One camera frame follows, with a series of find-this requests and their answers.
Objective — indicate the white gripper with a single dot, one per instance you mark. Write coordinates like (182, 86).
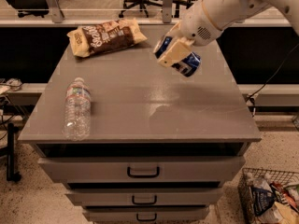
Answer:
(195, 28)

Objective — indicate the blue pepsi can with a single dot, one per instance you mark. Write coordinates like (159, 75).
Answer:
(188, 65)

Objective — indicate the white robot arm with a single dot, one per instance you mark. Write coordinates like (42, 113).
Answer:
(227, 12)

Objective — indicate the brown and cream chip bag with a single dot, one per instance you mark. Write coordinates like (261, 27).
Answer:
(105, 37)

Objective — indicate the grey drawer cabinet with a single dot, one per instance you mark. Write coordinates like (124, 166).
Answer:
(141, 109)

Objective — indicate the clear plastic water bottle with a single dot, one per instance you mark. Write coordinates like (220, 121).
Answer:
(77, 111)

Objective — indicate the top grey drawer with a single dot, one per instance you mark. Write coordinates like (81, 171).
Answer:
(141, 169)

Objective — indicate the grey drawer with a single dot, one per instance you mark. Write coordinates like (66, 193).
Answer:
(145, 214)
(141, 169)
(144, 197)

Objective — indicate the middle grey drawer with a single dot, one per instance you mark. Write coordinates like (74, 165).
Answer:
(144, 197)

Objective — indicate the blue snack bag in basket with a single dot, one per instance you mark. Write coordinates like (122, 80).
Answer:
(263, 199)

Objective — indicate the bottom grey drawer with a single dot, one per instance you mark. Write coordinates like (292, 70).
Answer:
(145, 214)

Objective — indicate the red snack bag in basket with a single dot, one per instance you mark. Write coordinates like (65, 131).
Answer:
(283, 196)

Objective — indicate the black metal stand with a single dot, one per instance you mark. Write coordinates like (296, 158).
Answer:
(8, 151)

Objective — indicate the yellow snack bag in basket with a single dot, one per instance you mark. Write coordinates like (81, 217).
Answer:
(286, 215)

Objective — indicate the wire basket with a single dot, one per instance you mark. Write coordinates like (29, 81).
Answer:
(262, 178)

